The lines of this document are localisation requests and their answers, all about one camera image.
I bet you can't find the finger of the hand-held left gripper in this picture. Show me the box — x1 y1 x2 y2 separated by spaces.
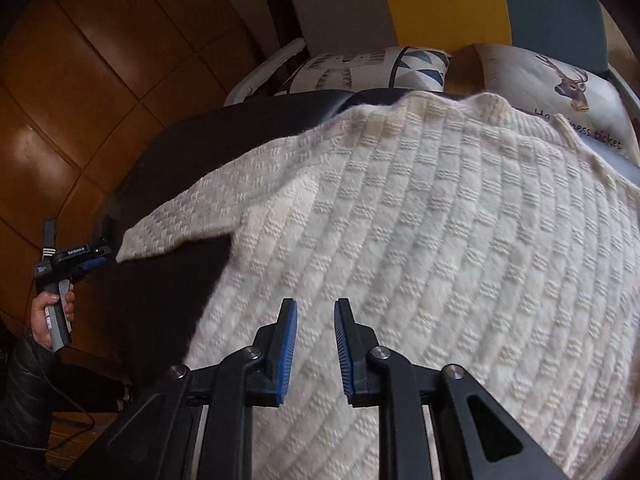
74 254 112 277

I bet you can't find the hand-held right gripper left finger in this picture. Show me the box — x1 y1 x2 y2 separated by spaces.
65 297 299 480

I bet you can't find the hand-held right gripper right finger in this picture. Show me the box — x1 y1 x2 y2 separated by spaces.
334 297 571 480

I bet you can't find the cream knitted sweater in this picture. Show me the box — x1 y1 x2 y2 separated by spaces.
115 91 640 480

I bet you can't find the person's left forearm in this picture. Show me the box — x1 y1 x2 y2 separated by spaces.
0 325 56 441

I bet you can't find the person's left hand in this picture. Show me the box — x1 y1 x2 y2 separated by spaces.
31 286 76 350

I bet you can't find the person's black jacket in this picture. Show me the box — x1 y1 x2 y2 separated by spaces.
47 372 132 417

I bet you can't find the triangle print cushion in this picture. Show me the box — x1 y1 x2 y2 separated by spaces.
275 46 453 97

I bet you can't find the deer print cushion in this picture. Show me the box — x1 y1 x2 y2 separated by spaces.
472 44 640 161

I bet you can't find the grey yellow blue sofa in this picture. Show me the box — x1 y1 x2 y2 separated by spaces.
222 0 640 126

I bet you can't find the black cable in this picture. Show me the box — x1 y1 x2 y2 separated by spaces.
0 400 96 450

